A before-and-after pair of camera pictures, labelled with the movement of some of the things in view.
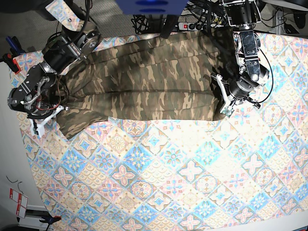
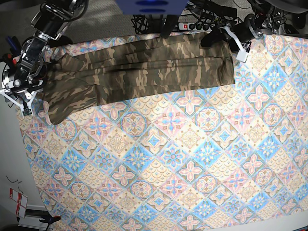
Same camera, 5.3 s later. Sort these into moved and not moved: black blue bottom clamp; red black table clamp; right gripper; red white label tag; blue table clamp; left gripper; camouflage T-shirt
Moved: right gripper; camouflage T-shirt; left gripper
Not moved: red white label tag; black blue bottom clamp; blue table clamp; red black table clamp
